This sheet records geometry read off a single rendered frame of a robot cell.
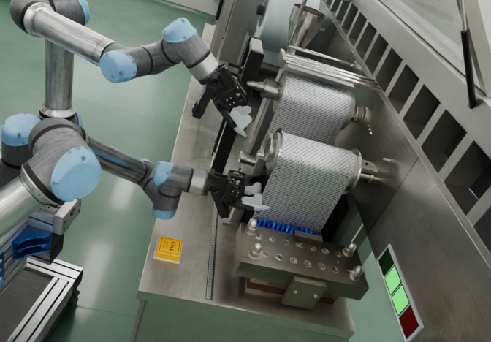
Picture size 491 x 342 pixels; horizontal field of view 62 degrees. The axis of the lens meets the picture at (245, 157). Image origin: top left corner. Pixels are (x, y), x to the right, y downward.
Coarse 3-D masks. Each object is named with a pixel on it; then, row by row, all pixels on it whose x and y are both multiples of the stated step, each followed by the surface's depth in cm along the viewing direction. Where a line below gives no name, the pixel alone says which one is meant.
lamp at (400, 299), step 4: (400, 288) 101; (396, 292) 102; (400, 292) 101; (404, 292) 99; (396, 296) 102; (400, 296) 100; (404, 296) 99; (396, 300) 102; (400, 300) 100; (404, 300) 99; (396, 304) 101; (400, 304) 100; (404, 304) 98; (396, 308) 101; (400, 308) 99
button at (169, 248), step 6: (162, 240) 127; (168, 240) 128; (174, 240) 128; (180, 240) 129; (162, 246) 125; (168, 246) 126; (174, 246) 126; (180, 246) 127; (156, 252) 123; (162, 252) 123; (168, 252) 124; (174, 252) 125; (162, 258) 124; (168, 258) 124; (174, 258) 124
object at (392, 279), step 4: (392, 268) 106; (392, 272) 106; (396, 272) 105; (388, 276) 107; (392, 276) 106; (396, 276) 104; (388, 280) 107; (392, 280) 105; (396, 280) 104; (388, 284) 107; (392, 284) 105; (396, 284) 103; (392, 288) 104
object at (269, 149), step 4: (268, 140) 127; (272, 140) 123; (268, 144) 126; (272, 144) 122; (264, 148) 129; (268, 148) 125; (272, 148) 122; (264, 152) 128; (268, 152) 123; (272, 152) 122; (268, 156) 123; (272, 156) 123; (264, 160) 125; (268, 160) 124
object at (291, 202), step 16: (272, 176) 124; (272, 192) 127; (288, 192) 127; (304, 192) 127; (320, 192) 127; (336, 192) 127; (272, 208) 131; (288, 208) 131; (304, 208) 131; (320, 208) 131; (304, 224) 135; (320, 224) 135
